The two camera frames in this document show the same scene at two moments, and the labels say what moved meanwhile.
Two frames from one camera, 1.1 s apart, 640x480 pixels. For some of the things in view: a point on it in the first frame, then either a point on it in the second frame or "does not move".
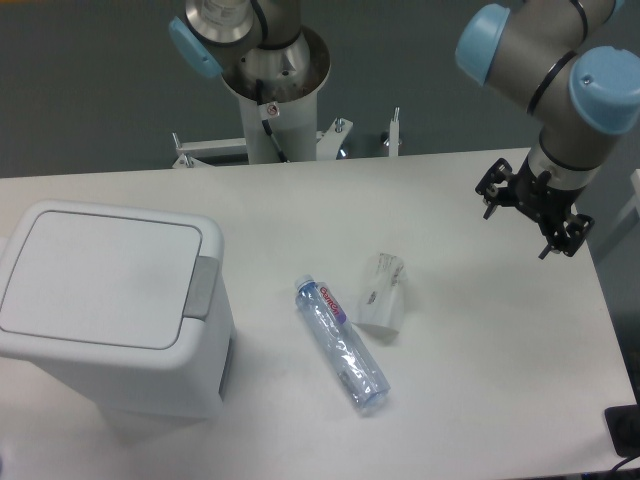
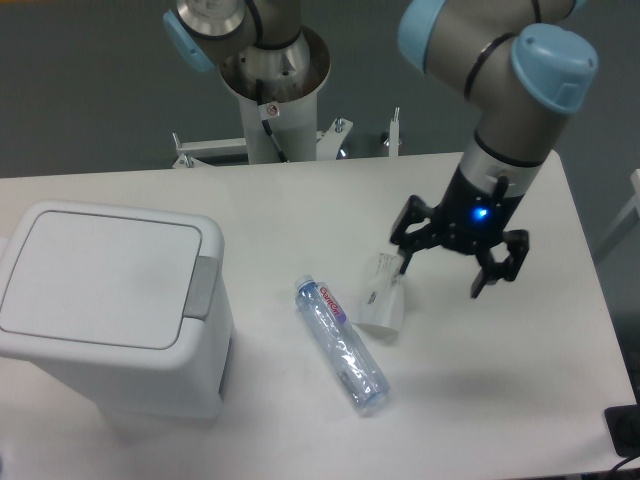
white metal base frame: (330, 139) does not move
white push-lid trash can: (131, 308) does not move
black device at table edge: (624, 426) does not move
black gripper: (534, 196) to (472, 218)
